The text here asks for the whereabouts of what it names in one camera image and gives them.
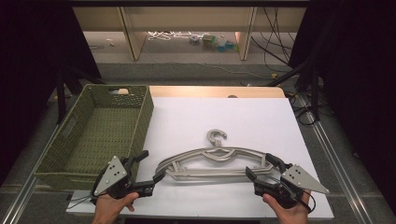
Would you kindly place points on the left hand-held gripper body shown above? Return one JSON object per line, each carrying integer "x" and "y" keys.
{"x": 110, "y": 176}

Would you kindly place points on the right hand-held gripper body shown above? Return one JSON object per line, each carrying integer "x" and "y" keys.
{"x": 299, "y": 179}

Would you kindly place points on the grey plastic clothes hanger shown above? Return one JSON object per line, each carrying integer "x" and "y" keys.
{"x": 186, "y": 154}
{"x": 214, "y": 140}
{"x": 211, "y": 176}

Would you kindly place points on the green woven basket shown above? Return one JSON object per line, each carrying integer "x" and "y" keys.
{"x": 102, "y": 133}

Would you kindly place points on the person's left hand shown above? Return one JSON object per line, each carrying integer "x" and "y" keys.
{"x": 107, "y": 210}

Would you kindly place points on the person's right hand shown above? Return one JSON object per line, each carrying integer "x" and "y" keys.
{"x": 292, "y": 216}

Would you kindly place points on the black metal stand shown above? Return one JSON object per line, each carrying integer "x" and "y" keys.
{"x": 60, "y": 93}
{"x": 314, "y": 93}

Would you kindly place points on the black curtain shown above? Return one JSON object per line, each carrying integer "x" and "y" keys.
{"x": 31, "y": 62}
{"x": 358, "y": 77}

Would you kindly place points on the colourful toy pile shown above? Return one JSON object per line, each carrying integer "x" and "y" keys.
{"x": 218, "y": 43}

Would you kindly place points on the aluminium floor rail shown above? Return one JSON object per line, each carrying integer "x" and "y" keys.
{"x": 21, "y": 199}
{"x": 336, "y": 161}

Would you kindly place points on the light wooden desk frame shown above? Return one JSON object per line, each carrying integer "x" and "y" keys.
{"x": 186, "y": 18}

